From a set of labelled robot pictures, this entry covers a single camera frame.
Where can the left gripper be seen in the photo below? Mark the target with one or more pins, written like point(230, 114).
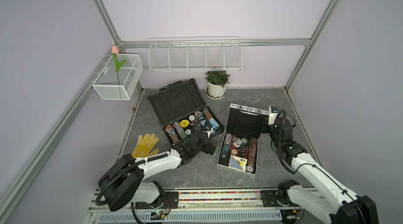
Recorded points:
point(207, 150)

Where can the black plastic poker case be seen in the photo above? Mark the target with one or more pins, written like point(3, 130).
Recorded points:
point(181, 101)

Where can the silver aluminium poker case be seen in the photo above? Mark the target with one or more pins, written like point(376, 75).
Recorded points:
point(244, 123)

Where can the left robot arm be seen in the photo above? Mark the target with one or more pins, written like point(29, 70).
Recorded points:
point(125, 182)

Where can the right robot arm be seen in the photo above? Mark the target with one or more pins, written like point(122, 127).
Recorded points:
point(338, 204)

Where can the yellow round chip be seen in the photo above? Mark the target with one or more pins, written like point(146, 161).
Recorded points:
point(184, 123)

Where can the blue white chip stack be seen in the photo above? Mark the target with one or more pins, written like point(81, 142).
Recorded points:
point(210, 118)

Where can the orange black chip stack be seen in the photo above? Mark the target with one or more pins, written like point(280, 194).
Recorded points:
point(251, 158)

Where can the playing card deck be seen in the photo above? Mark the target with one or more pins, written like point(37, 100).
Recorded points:
point(237, 163)

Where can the yellow work glove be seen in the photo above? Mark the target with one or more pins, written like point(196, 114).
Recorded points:
point(145, 146)

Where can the white potted green plant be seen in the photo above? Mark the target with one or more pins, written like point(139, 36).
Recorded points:
point(216, 84)

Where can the pink artificial tulip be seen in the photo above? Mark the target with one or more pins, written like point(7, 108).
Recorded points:
point(118, 64)

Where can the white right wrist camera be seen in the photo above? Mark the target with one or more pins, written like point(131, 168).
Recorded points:
point(273, 113)

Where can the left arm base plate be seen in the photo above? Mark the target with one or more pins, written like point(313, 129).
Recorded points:
point(169, 200)

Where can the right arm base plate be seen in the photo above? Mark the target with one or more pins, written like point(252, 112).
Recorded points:
point(274, 198)

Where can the long white wire shelf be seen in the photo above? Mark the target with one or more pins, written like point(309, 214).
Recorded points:
point(195, 54)

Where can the white wire basket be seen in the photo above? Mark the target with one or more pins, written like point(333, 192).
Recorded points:
point(106, 83)

